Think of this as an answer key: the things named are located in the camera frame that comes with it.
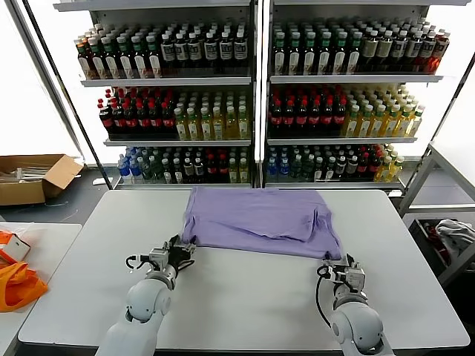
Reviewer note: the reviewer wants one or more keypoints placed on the small yellow juice bottle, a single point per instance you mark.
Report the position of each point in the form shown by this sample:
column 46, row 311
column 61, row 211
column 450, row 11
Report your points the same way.
column 243, row 172
column 396, row 170
column 233, row 172
column 384, row 170

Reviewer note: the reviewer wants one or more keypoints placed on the grey metal cart frame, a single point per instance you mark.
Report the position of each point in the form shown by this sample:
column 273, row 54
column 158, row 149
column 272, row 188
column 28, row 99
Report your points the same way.
column 415, row 185

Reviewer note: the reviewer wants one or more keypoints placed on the small white cap dark bottle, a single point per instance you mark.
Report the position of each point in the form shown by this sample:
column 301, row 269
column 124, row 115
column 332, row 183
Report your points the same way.
column 318, row 170
column 178, row 172
column 340, row 168
column 167, row 172
column 352, row 168
column 199, row 170
column 329, row 170
column 189, row 170

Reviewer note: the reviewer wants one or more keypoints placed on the bundle of white strips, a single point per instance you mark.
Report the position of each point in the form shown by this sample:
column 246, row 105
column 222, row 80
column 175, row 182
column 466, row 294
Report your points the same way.
column 26, row 173

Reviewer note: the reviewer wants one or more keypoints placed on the white side table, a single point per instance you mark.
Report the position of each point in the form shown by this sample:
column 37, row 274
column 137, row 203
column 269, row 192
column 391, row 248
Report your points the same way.
column 55, row 252

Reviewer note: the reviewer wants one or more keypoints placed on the black window frame pole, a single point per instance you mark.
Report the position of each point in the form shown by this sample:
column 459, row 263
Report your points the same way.
column 436, row 130
column 68, row 92

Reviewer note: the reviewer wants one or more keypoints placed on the blue water bottle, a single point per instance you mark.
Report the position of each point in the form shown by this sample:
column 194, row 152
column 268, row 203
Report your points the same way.
column 136, row 172
column 284, row 170
column 272, row 170
column 124, row 172

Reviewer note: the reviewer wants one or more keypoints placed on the black storage bin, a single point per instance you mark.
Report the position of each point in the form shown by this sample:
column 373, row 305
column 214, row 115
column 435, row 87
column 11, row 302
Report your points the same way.
column 421, row 244

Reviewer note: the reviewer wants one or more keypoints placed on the open cardboard box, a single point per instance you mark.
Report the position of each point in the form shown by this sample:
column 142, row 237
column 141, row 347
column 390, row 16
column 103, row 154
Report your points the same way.
column 22, row 193

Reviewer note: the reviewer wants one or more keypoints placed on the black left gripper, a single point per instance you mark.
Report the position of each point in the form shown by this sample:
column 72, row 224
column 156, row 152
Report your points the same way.
column 180, row 256

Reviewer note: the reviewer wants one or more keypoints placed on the grey window frame pillar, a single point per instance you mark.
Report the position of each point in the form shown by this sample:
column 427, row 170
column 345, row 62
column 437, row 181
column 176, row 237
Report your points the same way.
column 53, row 92

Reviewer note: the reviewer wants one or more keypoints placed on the grey crumpled cloth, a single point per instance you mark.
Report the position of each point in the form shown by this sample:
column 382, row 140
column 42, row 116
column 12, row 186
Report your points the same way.
column 456, row 233

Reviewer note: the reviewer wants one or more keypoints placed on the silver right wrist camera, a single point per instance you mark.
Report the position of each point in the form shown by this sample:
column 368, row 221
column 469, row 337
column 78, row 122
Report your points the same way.
column 354, row 276

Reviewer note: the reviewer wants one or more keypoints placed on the orange fabric bag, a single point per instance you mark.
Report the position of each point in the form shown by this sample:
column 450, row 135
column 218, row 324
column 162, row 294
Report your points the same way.
column 18, row 287

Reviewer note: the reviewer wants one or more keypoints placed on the red tea bottle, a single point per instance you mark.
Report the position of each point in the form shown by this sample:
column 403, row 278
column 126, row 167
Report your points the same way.
column 439, row 52
column 86, row 65

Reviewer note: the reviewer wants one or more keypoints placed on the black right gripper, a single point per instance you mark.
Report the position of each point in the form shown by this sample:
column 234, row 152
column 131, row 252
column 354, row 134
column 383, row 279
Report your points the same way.
column 337, row 272

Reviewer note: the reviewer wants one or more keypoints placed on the small white plastic piece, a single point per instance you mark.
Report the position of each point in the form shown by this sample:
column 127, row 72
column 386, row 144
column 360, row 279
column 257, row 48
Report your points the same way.
column 98, row 181

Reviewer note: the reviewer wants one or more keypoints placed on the beige label dark bottle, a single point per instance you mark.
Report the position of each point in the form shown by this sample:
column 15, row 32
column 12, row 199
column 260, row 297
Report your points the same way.
column 384, row 50
column 370, row 50

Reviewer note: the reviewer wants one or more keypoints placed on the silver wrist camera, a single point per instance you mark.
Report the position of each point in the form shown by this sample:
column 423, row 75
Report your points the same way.
column 157, row 256
column 354, row 276

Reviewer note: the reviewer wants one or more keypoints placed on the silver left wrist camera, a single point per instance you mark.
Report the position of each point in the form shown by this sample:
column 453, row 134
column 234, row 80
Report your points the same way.
column 157, row 256

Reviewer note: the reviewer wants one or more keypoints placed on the grey metal shelving unit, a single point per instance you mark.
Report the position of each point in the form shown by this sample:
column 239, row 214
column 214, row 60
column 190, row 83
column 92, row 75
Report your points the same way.
column 167, row 82
column 352, row 79

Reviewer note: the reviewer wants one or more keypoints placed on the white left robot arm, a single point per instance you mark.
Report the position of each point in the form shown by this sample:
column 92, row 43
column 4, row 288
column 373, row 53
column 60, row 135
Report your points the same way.
column 144, row 296

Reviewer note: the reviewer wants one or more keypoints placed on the green label tea bottle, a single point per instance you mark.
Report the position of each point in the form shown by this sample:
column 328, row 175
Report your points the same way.
column 139, row 63
column 309, row 55
column 279, row 55
column 324, row 55
column 294, row 55
column 153, row 63
column 125, row 65
column 339, row 55
column 98, row 65
column 111, row 65
column 353, row 55

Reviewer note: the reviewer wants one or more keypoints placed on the black-white label dark bottle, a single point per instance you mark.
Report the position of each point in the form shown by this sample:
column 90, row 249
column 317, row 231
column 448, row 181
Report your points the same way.
column 427, row 48
column 413, row 48
column 211, row 51
column 240, row 49
column 194, row 52
column 226, row 50
column 167, row 52
column 399, row 48
column 181, row 52

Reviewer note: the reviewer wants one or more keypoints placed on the red item in bin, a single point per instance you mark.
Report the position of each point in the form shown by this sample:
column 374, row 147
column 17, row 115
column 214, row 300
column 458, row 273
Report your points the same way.
column 432, row 231

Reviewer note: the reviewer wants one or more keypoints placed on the purple printed T-shirt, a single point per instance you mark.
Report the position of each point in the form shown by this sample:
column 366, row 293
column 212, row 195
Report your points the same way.
column 252, row 215

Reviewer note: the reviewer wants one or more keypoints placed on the small red cap cola bottle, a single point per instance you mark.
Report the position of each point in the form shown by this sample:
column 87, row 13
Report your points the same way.
column 363, row 168
column 211, row 170
column 222, row 170
column 374, row 168

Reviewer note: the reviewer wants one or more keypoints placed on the white and orange box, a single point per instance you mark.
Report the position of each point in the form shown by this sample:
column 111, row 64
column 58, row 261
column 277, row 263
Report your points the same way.
column 16, row 247

